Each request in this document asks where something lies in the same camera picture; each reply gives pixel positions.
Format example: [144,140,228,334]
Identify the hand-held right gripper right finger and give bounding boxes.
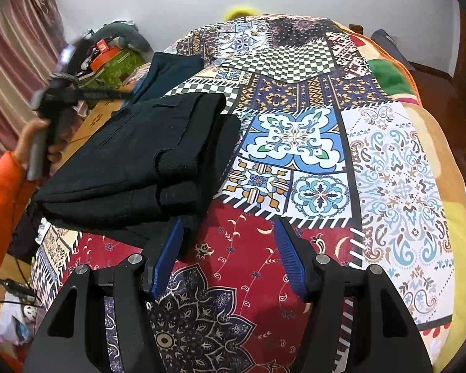
[274,219,432,373]

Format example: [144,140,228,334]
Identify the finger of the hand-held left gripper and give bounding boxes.
[75,86,135,104]

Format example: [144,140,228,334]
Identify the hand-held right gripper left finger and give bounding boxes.
[23,218,185,373]

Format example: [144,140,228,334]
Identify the black pants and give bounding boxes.
[31,93,242,259]

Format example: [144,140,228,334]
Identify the person's left forearm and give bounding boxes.
[0,150,38,293]

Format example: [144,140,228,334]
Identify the dark teal pants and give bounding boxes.
[134,52,206,104]

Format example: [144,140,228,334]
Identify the person's left hand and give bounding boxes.
[15,118,69,176]

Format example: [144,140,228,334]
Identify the wooden laptop table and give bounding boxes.
[68,99,125,152]

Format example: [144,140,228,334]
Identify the orange box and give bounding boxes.
[91,47,121,69]

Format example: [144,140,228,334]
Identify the blue jeans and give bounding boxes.
[130,72,156,104]

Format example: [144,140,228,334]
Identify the striped red curtain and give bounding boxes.
[0,0,69,168]

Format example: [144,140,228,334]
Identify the grey plush pillow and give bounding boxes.
[97,21,154,53]

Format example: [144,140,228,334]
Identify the patchwork printed blanket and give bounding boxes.
[31,13,457,373]

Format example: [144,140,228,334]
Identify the pile of white packets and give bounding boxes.
[0,302,38,347]

